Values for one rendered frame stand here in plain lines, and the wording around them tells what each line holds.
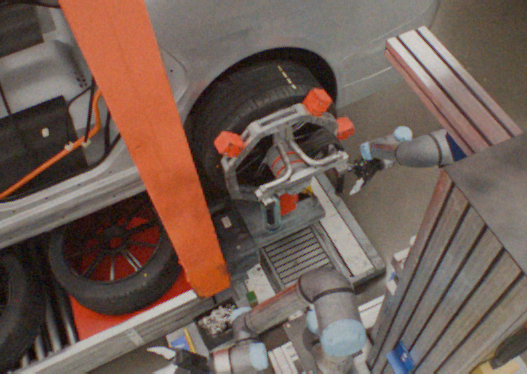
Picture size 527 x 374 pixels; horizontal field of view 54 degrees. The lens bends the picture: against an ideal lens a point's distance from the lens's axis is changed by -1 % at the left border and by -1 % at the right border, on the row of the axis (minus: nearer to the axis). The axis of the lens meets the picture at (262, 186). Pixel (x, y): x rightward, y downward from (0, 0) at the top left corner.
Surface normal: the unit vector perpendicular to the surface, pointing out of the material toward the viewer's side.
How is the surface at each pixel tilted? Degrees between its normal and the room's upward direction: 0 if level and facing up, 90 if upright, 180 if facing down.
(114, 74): 90
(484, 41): 0
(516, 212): 0
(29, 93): 54
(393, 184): 0
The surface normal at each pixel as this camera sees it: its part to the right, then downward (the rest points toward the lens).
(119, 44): 0.43, 0.74
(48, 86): 0.31, 0.29
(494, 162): -0.07, -0.54
